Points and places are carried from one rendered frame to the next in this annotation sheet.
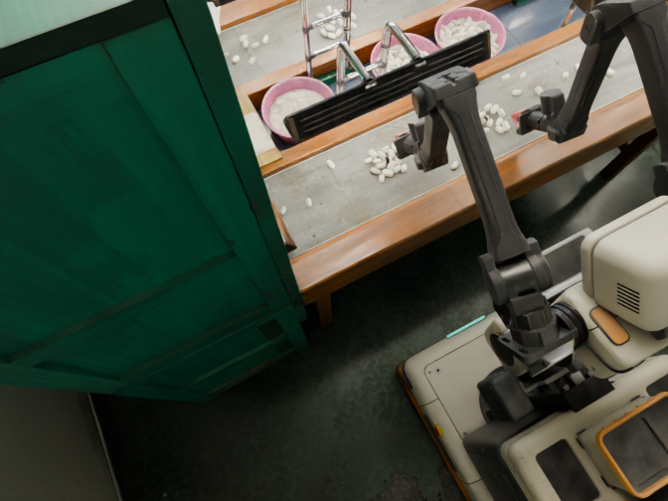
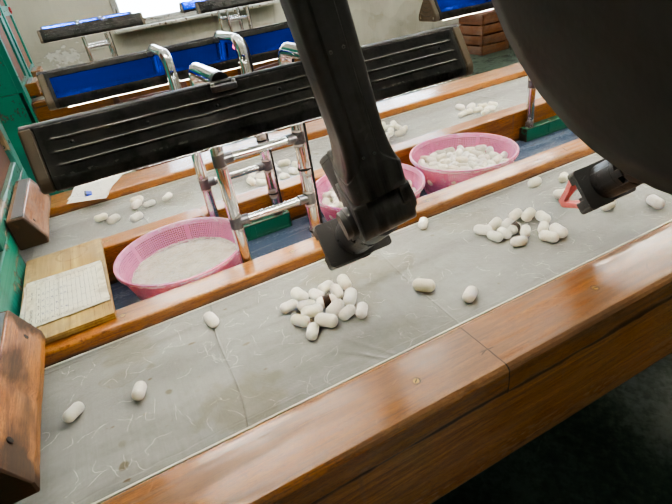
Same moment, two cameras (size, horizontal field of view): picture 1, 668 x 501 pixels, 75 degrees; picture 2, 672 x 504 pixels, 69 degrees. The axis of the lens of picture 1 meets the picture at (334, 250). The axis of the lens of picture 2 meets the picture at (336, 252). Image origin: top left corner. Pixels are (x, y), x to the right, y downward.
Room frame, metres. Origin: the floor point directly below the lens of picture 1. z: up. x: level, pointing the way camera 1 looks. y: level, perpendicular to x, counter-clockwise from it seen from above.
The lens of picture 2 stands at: (0.16, -0.26, 1.22)
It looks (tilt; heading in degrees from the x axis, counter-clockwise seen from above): 31 degrees down; 4
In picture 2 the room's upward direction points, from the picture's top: 9 degrees counter-clockwise
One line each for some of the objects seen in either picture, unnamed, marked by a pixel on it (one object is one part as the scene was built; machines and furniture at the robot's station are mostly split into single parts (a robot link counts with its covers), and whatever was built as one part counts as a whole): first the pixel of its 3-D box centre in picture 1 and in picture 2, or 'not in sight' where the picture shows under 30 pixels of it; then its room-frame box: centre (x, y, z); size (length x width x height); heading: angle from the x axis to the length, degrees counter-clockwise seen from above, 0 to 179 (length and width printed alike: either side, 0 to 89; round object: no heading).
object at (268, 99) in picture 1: (300, 114); (187, 267); (1.02, 0.11, 0.72); 0.27 x 0.27 x 0.10
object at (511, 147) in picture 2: (466, 43); (462, 167); (1.34, -0.54, 0.72); 0.27 x 0.27 x 0.10
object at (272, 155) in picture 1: (242, 130); (66, 286); (0.92, 0.30, 0.77); 0.33 x 0.15 x 0.01; 26
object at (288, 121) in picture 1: (391, 81); (276, 94); (0.84, -0.17, 1.08); 0.62 x 0.08 x 0.07; 116
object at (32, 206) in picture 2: not in sight; (30, 208); (1.21, 0.50, 0.83); 0.30 x 0.06 x 0.07; 26
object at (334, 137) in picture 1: (464, 85); (470, 207); (1.14, -0.51, 0.71); 1.81 x 0.05 x 0.11; 116
